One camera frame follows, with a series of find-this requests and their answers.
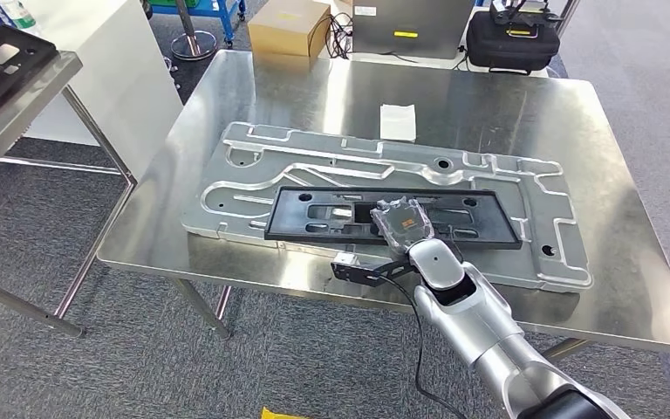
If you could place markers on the yellow floor tape square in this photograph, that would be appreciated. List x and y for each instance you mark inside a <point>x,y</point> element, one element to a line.
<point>283,414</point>

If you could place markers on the blue wheeled metal cart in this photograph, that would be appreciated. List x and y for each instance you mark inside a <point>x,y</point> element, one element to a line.
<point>228,17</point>

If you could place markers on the white cabinet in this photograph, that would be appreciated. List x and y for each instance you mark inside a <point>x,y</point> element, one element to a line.
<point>115,87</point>

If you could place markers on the grey equipment case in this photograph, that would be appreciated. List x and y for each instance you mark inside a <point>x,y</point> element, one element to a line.
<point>410,29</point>

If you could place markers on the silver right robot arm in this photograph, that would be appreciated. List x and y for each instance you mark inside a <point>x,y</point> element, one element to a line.
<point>468,312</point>

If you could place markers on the black plastic plate frame part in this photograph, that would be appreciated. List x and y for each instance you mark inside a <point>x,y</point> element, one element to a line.
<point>497,228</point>
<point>28,69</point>

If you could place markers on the large machined aluminium plate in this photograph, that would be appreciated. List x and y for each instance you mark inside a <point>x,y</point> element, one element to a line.
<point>404,156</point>

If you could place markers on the brown cardboard box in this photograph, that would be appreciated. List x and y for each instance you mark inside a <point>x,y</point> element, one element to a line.
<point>289,29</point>

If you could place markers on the chrome stanchion post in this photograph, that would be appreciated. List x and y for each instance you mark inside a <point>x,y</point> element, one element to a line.
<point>193,45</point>

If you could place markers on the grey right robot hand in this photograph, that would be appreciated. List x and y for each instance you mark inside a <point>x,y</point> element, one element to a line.
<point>404,225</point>

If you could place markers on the stainless steel workbench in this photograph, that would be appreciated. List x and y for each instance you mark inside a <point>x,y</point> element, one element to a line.
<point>312,87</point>
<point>23,104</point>

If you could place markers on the black carry bag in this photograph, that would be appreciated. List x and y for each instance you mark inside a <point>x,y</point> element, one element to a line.
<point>511,46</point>

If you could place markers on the clear bottle green label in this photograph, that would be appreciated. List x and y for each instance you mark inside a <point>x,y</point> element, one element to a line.
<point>20,14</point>

